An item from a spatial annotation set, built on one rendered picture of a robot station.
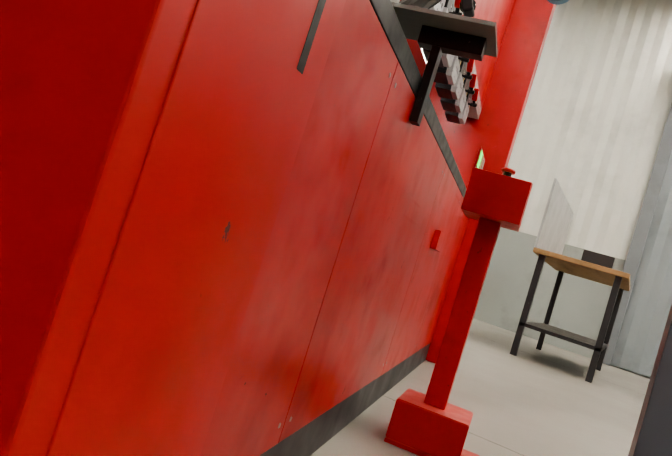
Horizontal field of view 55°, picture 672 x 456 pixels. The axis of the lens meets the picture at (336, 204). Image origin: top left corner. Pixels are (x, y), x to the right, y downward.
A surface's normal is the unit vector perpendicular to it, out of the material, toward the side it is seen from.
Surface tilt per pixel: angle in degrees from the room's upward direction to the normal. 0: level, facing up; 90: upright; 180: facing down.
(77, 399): 90
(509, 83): 90
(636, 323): 90
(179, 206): 90
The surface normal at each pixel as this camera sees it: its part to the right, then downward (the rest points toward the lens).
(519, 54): -0.25, -0.13
